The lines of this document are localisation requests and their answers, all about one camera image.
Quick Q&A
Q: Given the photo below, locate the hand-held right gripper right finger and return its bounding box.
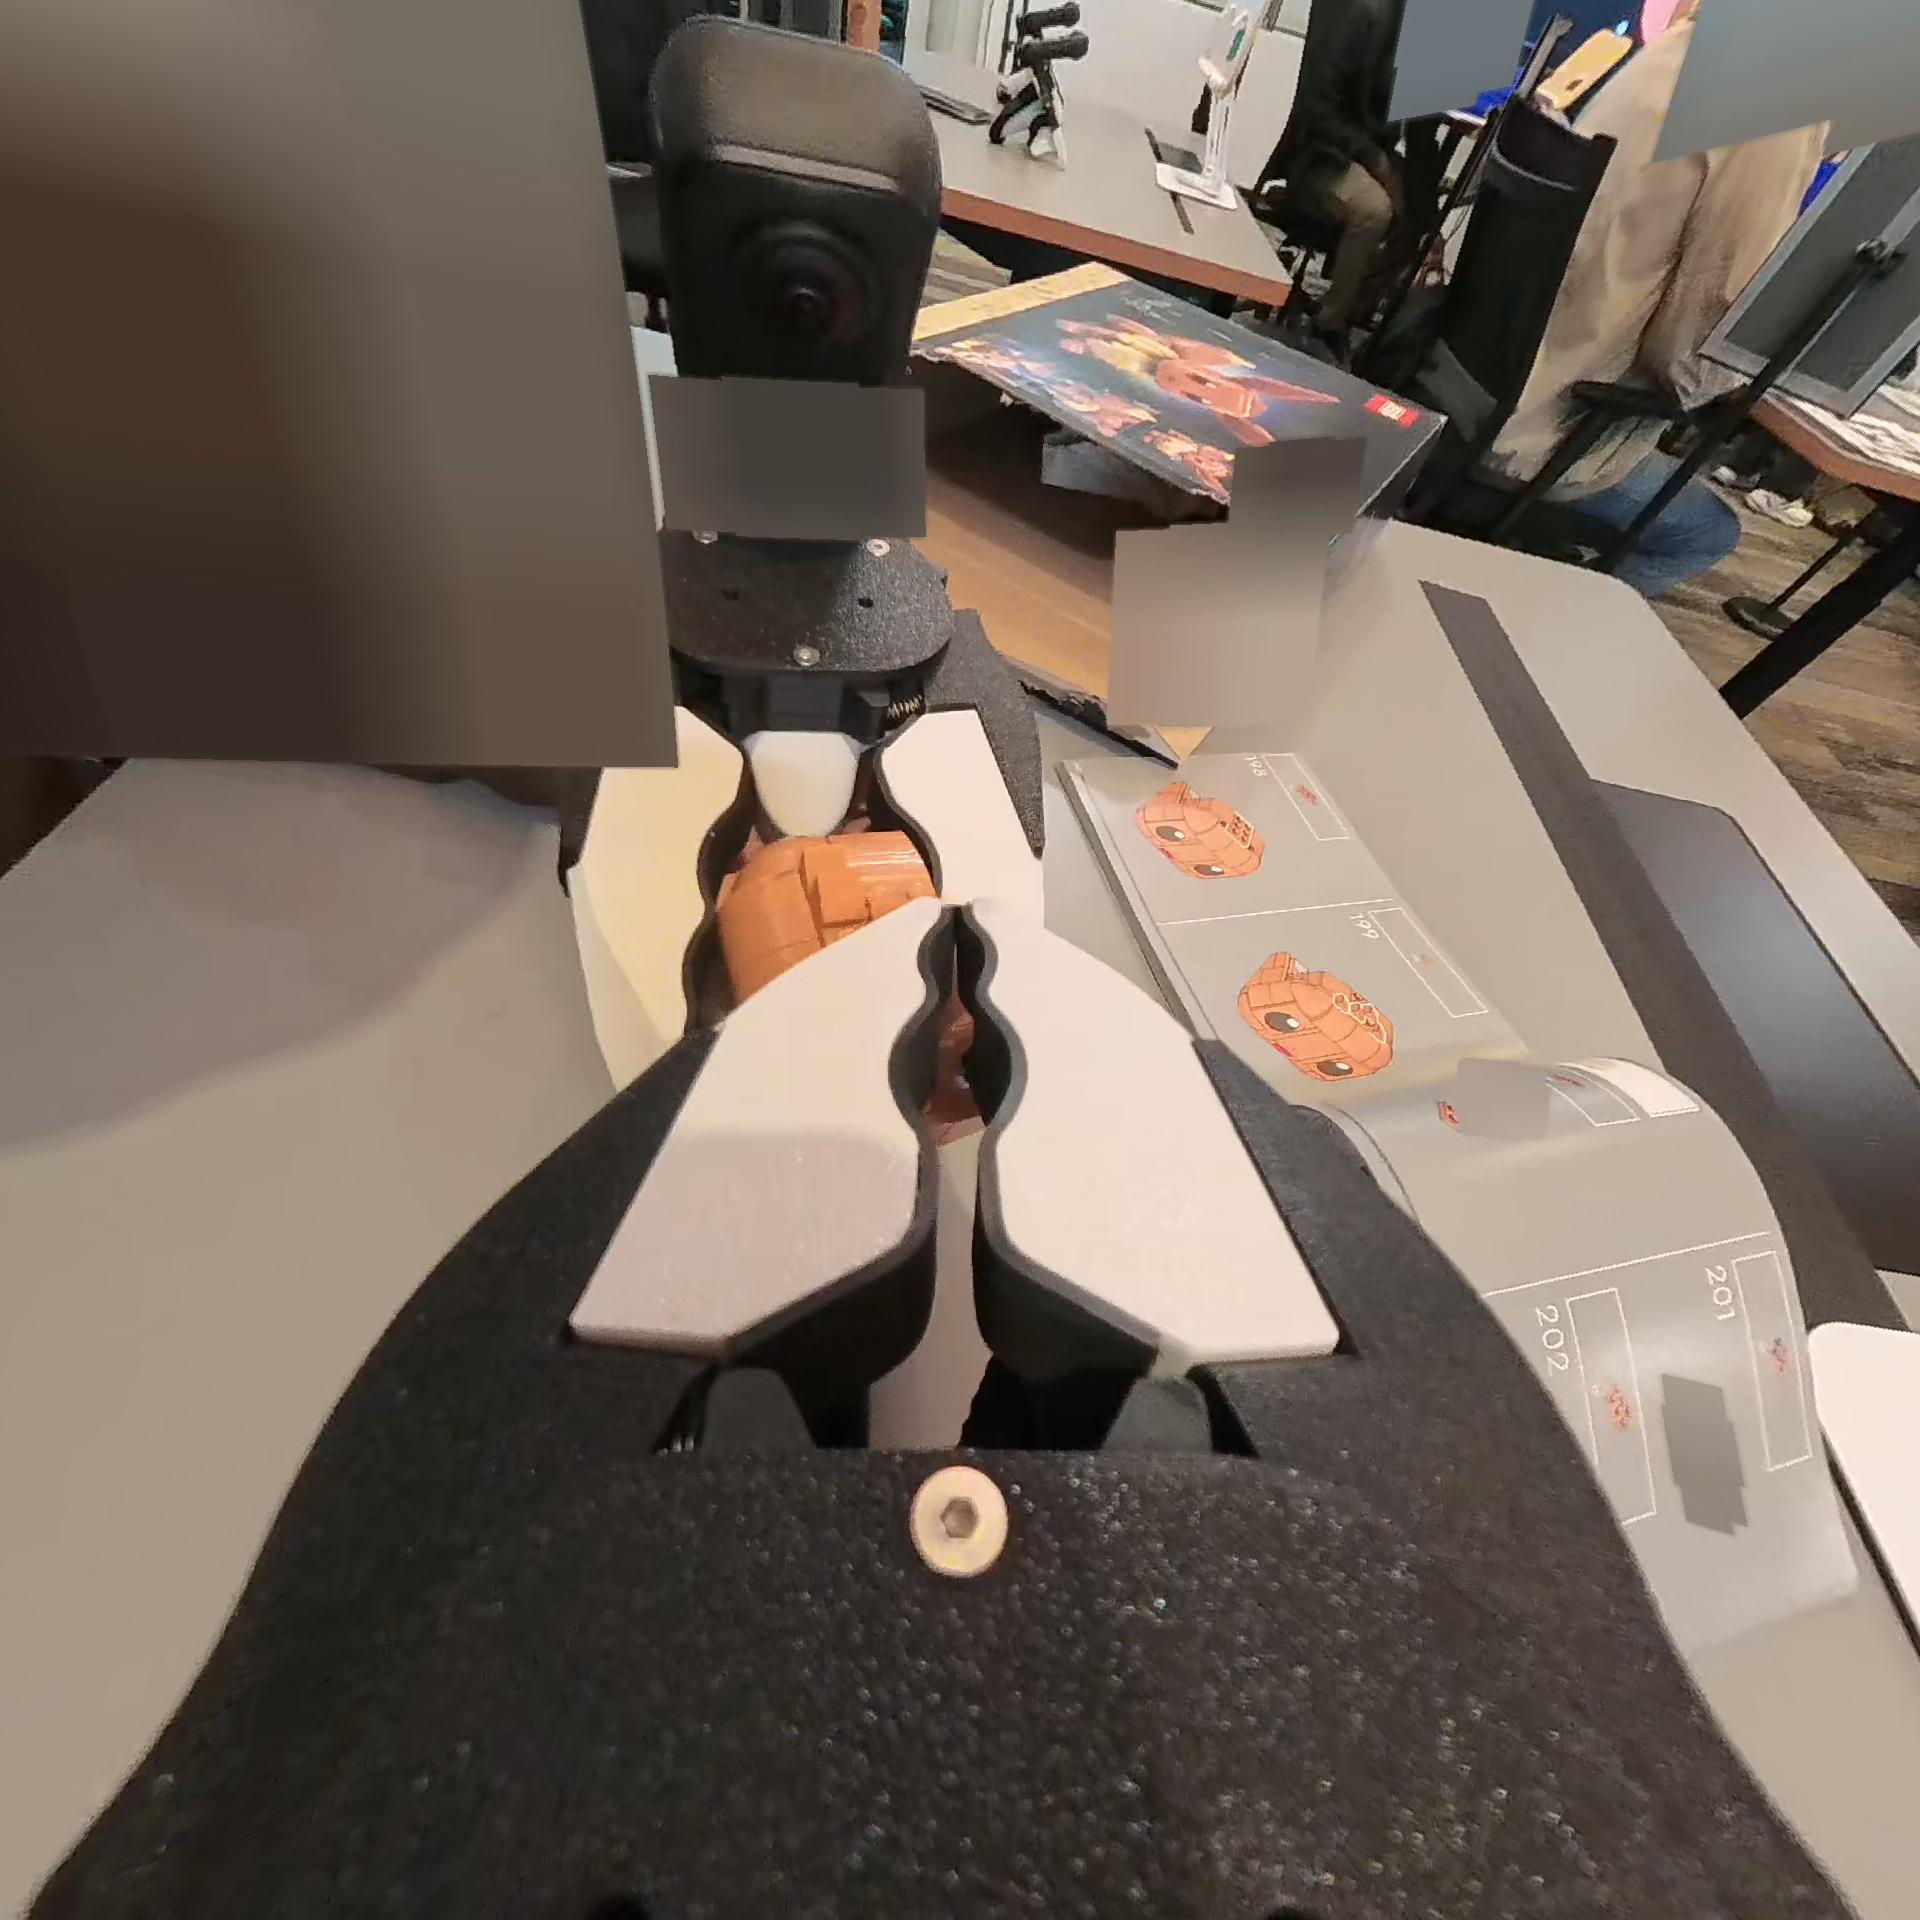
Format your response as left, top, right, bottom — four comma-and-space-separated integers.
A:
957, 896, 1341, 1448

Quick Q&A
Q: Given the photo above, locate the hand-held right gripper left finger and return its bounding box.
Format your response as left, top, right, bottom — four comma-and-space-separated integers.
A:
567, 900, 962, 1448

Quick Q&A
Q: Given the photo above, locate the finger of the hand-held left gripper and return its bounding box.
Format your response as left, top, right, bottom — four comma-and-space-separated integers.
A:
574, 705, 753, 1092
874, 707, 1048, 945

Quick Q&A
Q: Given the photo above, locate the brown lego head model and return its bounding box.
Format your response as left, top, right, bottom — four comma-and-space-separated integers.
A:
714, 828, 992, 1130

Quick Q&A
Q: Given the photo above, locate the lego instruction booklet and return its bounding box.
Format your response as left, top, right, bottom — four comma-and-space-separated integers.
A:
1057, 758, 1863, 1651

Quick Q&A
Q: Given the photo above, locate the black desk stand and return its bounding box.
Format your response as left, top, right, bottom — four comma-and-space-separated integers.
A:
987, 0, 1091, 163

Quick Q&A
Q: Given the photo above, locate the grey office desk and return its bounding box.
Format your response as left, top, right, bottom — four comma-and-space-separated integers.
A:
916, 83, 1301, 309

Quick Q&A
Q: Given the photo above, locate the open printed cardboard box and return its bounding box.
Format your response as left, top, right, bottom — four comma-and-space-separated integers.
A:
914, 260, 1448, 760

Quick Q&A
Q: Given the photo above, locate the white desk stand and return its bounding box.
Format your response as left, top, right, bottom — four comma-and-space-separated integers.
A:
1151, 0, 1257, 199

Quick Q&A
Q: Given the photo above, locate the black high-back chair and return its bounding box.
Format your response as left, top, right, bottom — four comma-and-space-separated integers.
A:
1358, 106, 1699, 532

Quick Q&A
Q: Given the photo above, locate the grey monitor on stand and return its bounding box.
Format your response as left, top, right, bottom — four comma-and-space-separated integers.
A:
1697, 142, 1920, 719

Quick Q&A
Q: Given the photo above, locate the black desk cable cover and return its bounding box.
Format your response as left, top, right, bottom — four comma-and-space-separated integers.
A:
1421, 582, 1920, 1292

